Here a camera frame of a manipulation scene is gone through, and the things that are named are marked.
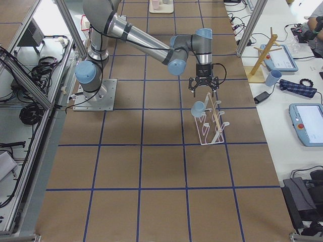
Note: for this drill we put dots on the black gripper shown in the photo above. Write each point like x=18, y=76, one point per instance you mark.
x=203, y=70

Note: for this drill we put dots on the light blue plastic cup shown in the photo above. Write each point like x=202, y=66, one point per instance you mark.
x=197, y=109

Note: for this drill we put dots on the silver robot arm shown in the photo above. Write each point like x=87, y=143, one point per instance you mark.
x=105, y=21

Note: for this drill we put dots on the pink plastic cup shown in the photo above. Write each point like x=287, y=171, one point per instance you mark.
x=155, y=4

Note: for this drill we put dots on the wooden mug tree stand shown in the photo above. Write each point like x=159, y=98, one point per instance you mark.
x=254, y=75

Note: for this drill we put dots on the blue mug on desk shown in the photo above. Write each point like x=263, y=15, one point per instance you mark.
x=273, y=77

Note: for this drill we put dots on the far teach pendant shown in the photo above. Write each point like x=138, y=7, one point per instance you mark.
x=279, y=58

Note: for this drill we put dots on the teach pendant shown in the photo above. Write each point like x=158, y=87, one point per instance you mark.
x=307, y=121
x=279, y=58

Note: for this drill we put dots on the cream plastic tray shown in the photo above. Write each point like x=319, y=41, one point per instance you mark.
x=165, y=7

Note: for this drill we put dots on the near teach pendant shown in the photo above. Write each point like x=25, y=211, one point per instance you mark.
x=307, y=121

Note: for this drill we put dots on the grey electronics box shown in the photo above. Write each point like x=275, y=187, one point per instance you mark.
x=32, y=37

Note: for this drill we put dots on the white wire rack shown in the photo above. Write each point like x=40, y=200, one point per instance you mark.
x=210, y=127

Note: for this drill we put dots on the aluminium frame post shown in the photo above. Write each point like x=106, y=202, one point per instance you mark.
x=258, y=9

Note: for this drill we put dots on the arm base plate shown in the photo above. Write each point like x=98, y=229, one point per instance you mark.
x=102, y=101

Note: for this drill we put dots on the black ring part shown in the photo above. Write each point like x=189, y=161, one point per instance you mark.
x=306, y=82

